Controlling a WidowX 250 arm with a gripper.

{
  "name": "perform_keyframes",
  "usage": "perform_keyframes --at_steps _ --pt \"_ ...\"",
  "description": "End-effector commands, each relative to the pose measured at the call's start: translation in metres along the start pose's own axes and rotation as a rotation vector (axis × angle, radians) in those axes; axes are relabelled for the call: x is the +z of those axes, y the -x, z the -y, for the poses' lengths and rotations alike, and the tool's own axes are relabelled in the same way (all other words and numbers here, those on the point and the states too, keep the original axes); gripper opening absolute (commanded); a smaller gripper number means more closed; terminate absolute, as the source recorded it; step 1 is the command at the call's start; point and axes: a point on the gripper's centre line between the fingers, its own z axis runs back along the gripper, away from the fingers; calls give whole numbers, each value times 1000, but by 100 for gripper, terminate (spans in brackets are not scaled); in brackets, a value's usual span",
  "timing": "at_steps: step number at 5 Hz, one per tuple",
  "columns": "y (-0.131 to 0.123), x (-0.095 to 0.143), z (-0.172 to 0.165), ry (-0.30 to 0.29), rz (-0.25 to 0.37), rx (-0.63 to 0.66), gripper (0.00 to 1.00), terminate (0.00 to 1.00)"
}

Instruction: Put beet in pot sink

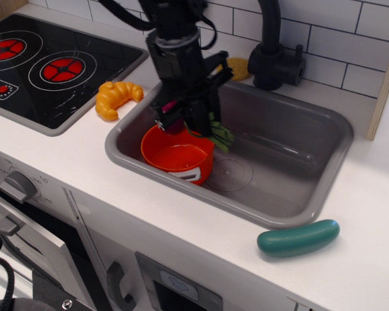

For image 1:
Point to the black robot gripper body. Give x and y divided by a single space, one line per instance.
184 73

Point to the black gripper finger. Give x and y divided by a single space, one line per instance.
200 114
170 120

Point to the purple beet with green leaves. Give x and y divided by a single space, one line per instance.
221 136

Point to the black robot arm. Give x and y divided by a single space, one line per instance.
174 19

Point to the orange toy pot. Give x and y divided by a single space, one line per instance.
181 155

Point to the grey sink basin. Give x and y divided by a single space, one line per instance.
280 168

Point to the yellow round toy sponge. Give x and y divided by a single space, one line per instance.
235 69

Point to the yellow toy croissant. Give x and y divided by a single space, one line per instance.
112 95

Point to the black toy faucet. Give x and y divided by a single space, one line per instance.
268 63

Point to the black toy stovetop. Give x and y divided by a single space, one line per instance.
49 74

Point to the teal toy cucumber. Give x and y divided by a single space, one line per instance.
296 241

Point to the grey oven knob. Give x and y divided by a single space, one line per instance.
18 187

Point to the wooden side panel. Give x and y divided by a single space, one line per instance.
382 99

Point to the grey cabinet door handle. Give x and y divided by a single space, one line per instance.
114 276

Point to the grey oven door handle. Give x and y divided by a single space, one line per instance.
9 225

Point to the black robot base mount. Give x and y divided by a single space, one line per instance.
46 296

